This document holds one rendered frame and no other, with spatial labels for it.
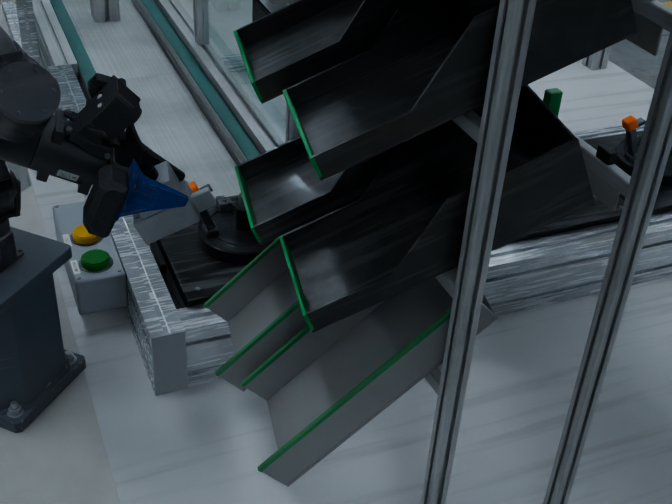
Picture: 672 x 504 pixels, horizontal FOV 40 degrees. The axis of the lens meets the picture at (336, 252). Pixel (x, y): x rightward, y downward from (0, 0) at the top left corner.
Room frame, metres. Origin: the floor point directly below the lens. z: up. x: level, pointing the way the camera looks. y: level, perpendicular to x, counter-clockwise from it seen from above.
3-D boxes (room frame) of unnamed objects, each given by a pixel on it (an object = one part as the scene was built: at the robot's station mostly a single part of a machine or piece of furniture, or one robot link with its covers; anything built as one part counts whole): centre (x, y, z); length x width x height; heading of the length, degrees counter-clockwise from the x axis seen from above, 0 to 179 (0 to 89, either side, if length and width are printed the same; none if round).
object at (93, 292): (1.12, 0.36, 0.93); 0.21 x 0.07 x 0.06; 25
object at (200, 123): (1.41, 0.24, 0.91); 0.84 x 0.28 x 0.10; 25
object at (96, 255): (1.05, 0.34, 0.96); 0.04 x 0.04 x 0.02
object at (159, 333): (1.31, 0.39, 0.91); 0.89 x 0.06 x 0.11; 25
